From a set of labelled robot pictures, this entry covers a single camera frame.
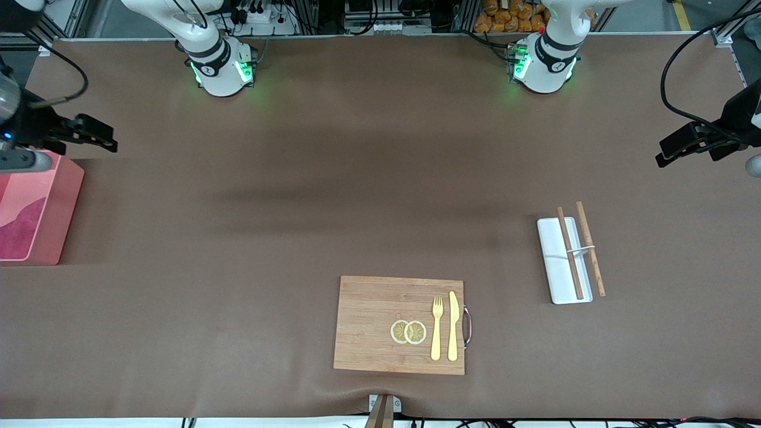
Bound white power strip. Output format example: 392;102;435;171
229;0;299;36

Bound yellow knife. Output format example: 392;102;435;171
447;291;460;362

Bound wooden cutting board with handle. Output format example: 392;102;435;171
333;275;473;376

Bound brown wooden chopstick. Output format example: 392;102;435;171
576;202;607;297
556;207;584;300

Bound orange packaged goods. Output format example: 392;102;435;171
474;0;548;34

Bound aluminium frame profile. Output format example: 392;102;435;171
12;0;63;58
709;0;761;49

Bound yellow fork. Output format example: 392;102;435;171
430;296;445;361

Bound wooden camera post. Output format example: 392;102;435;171
364;394;403;428

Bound brown table mat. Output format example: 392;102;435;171
0;33;761;420

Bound pink plastic bin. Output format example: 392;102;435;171
0;150;85;266

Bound white rectangular tray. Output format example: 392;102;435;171
537;217;594;305

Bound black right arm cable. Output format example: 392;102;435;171
18;27;90;109

